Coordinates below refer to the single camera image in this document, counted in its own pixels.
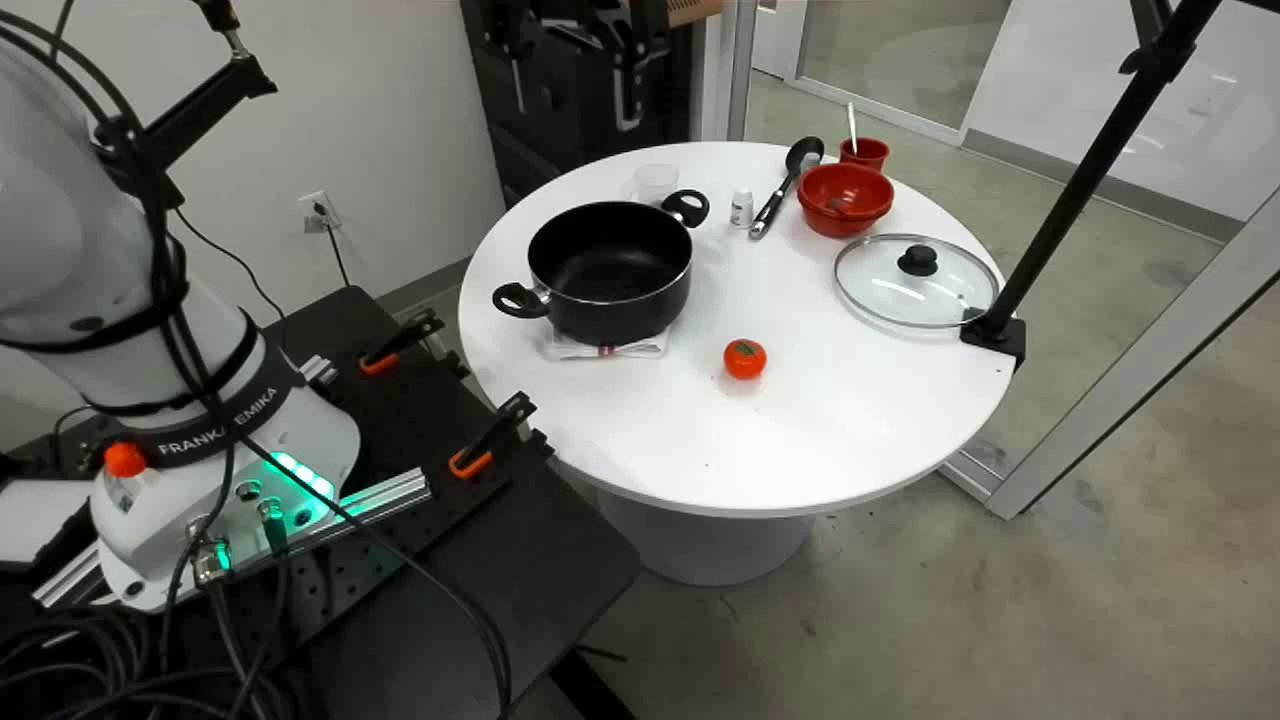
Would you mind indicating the red tomato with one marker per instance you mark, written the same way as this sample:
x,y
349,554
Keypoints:
x,y
746,359

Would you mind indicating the small white shaker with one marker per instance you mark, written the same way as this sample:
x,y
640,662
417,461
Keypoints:
x,y
742,210

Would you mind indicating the white round table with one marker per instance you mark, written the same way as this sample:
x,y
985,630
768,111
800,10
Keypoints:
x,y
787,414

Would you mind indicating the white wall outlet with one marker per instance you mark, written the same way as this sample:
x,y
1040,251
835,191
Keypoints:
x,y
317,210

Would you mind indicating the black clamp with orange grip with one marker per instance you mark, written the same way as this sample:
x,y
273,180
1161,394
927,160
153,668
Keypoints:
x,y
397,347
490,442

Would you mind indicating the red bowl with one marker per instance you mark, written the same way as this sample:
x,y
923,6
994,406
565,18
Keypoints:
x,y
847,202

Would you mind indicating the glass lid with black knob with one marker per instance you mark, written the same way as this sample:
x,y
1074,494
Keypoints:
x,y
916,281

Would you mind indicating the grey metal door frame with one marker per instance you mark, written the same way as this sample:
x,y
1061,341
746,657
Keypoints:
x,y
1134,360

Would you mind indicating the aluminium rail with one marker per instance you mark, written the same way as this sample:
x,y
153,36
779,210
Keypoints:
x,y
374,502

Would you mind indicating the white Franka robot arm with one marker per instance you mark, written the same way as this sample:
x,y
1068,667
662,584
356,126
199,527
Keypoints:
x,y
82,202

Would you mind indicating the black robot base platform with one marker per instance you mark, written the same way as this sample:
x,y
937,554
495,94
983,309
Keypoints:
x,y
520,562

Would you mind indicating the black camera stand pole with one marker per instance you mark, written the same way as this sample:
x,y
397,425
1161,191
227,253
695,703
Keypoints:
x,y
1098,156

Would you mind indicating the small red cup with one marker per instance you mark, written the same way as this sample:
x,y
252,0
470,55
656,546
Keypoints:
x,y
866,155

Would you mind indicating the orange round button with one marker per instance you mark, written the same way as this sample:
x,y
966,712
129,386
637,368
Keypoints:
x,y
124,461

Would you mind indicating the brown cardboard box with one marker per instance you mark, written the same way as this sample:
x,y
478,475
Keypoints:
x,y
695,10

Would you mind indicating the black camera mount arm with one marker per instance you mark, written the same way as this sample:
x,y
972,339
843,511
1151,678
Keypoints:
x,y
200,105

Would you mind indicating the black ladle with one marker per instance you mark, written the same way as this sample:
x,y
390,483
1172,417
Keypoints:
x,y
779,191

